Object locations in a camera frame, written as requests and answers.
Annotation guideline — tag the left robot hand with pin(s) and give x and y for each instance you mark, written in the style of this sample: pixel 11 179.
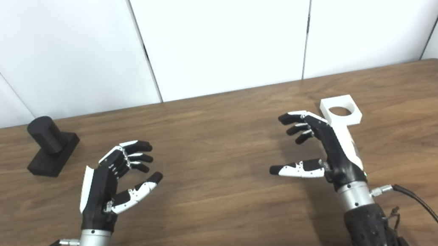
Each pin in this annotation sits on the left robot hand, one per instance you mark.
pixel 98 191

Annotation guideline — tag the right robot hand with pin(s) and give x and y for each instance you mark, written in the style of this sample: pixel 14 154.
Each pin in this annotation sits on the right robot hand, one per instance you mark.
pixel 337 157

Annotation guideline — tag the white square piece with hole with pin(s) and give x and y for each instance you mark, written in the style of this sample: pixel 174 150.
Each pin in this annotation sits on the white square piece with hole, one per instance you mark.
pixel 357 117

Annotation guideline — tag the black cylindrical peg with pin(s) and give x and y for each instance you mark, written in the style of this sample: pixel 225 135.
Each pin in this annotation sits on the black cylindrical peg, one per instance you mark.
pixel 46 136

